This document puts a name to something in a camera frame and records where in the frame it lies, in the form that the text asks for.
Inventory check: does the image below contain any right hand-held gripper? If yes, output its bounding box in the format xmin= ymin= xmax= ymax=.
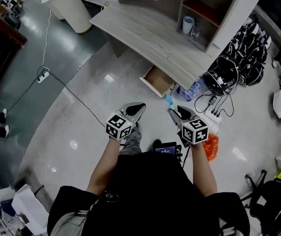
xmin=168 ymin=104 xmax=209 ymax=148

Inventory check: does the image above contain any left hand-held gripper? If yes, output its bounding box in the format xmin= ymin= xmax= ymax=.
xmin=105 ymin=102 xmax=147 ymax=141

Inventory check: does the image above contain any small blue packet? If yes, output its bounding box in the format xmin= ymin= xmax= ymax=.
xmin=164 ymin=94 xmax=178 ymax=112

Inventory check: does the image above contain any wooden desk drawer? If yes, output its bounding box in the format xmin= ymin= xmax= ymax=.
xmin=139 ymin=66 xmax=176 ymax=98

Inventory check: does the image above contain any person's right forearm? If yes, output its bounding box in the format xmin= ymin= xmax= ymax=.
xmin=191 ymin=143 xmax=218 ymax=198

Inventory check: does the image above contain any person's left forearm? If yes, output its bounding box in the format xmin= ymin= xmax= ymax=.
xmin=86 ymin=138 xmax=123 ymax=197

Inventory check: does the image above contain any pack of water bottles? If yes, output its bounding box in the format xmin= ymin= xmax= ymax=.
xmin=177 ymin=76 xmax=205 ymax=102

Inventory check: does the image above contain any white power strip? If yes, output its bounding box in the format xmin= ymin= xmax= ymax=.
xmin=204 ymin=107 xmax=223 ymax=125
xmin=37 ymin=67 xmax=51 ymax=84

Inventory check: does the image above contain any person's grey trouser leg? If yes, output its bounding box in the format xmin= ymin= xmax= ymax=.
xmin=119 ymin=125 xmax=143 ymax=156

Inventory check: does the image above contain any black device with screen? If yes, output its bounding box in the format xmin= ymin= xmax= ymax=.
xmin=154 ymin=142 xmax=182 ymax=157

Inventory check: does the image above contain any orange plastic bag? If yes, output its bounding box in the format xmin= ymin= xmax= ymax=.
xmin=202 ymin=133 xmax=219 ymax=163

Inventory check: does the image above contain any grey wooden desk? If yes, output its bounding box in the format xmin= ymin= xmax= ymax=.
xmin=89 ymin=3 xmax=214 ymax=91

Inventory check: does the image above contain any pile of black white headsets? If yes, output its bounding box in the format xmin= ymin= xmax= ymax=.
xmin=203 ymin=17 xmax=273 ymax=96

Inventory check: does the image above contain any clear drinking glass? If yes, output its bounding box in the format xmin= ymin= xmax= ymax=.
xmin=190 ymin=23 xmax=203 ymax=40

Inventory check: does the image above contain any person's black shirt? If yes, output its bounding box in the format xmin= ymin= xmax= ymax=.
xmin=47 ymin=151 xmax=250 ymax=236

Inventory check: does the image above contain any round black badge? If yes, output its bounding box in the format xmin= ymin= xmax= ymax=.
xmin=100 ymin=190 xmax=120 ymax=204

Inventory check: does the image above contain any white cup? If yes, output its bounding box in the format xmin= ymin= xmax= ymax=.
xmin=182 ymin=15 xmax=195 ymax=35

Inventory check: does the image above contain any black office chair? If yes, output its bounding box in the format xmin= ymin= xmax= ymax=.
xmin=240 ymin=170 xmax=281 ymax=236

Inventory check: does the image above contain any white storage box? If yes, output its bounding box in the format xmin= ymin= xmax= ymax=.
xmin=11 ymin=183 xmax=50 ymax=236

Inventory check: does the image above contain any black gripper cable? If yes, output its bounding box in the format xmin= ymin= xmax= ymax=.
xmin=181 ymin=145 xmax=191 ymax=168

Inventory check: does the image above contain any tangle of black cables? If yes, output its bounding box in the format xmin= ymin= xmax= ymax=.
xmin=194 ymin=87 xmax=235 ymax=118

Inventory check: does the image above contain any long black floor cable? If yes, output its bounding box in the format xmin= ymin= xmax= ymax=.
xmin=48 ymin=72 xmax=106 ymax=128

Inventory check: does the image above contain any thin white cable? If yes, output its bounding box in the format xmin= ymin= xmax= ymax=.
xmin=42 ymin=8 xmax=52 ymax=69

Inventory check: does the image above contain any white round pedestal table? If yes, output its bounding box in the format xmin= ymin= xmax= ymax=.
xmin=31 ymin=0 xmax=93 ymax=34

